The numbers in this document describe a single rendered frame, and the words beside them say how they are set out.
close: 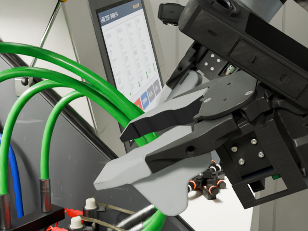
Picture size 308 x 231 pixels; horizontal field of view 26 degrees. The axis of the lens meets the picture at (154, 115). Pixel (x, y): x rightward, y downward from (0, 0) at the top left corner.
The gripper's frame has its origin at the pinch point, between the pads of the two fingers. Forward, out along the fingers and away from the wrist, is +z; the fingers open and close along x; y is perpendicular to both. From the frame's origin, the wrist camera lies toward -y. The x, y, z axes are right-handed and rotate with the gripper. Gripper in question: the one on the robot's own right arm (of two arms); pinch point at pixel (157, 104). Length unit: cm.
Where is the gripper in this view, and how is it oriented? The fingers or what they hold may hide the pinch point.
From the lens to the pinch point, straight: 107.3
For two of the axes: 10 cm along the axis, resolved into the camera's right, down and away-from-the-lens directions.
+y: 7.6, 6.3, -1.8
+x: 2.3, 0.0, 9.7
